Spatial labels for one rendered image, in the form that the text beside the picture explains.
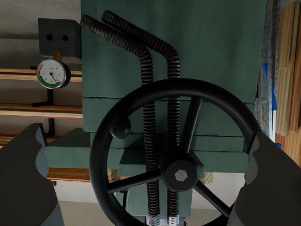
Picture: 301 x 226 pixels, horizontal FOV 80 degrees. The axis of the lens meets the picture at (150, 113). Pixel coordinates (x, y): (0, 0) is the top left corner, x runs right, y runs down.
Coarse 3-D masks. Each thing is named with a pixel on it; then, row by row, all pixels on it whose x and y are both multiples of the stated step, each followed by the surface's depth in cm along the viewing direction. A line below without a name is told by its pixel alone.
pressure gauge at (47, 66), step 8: (56, 56) 40; (40, 64) 38; (48, 64) 38; (56, 64) 38; (64, 64) 40; (40, 72) 38; (48, 72) 38; (56, 72) 38; (64, 72) 38; (40, 80) 38; (48, 80) 38; (56, 80) 39; (64, 80) 38
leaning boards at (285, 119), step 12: (288, 12) 139; (300, 12) 138; (288, 24) 139; (300, 24) 138; (288, 36) 139; (300, 36) 138; (288, 48) 141; (300, 48) 138; (288, 60) 145; (300, 60) 138; (288, 72) 145; (300, 72) 139; (288, 84) 146; (300, 84) 140; (276, 96) 160; (288, 96) 147; (300, 96) 145; (288, 108) 148; (300, 108) 150; (276, 120) 161; (288, 120) 149; (300, 120) 150; (276, 132) 161; (288, 132) 163; (300, 132) 150; (288, 144) 164; (300, 144) 151; (300, 156) 152
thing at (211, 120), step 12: (84, 108) 46; (96, 108) 46; (108, 108) 46; (156, 108) 46; (180, 108) 46; (204, 108) 46; (216, 108) 46; (252, 108) 46; (84, 120) 46; (96, 120) 46; (132, 120) 46; (156, 120) 46; (180, 120) 46; (204, 120) 46; (216, 120) 46; (228, 120) 46; (132, 132) 47; (156, 132) 47; (180, 132) 47; (204, 132) 47; (216, 132) 47; (228, 132) 47; (240, 132) 47
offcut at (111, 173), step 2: (108, 170) 49; (110, 170) 49; (112, 170) 49; (114, 170) 50; (116, 170) 52; (108, 172) 49; (110, 172) 49; (112, 172) 49; (114, 172) 50; (116, 172) 52; (108, 174) 49; (110, 174) 49; (112, 174) 50; (114, 174) 51; (116, 174) 52; (108, 176) 49; (110, 176) 49; (112, 176) 50; (114, 176) 51; (108, 178) 49; (110, 178) 49; (112, 178) 50
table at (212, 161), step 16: (80, 128) 67; (48, 144) 48; (64, 144) 48; (80, 144) 49; (48, 160) 47; (64, 160) 47; (80, 160) 48; (112, 160) 48; (128, 160) 40; (144, 160) 40; (208, 160) 48; (224, 160) 48; (240, 160) 48; (128, 176) 38
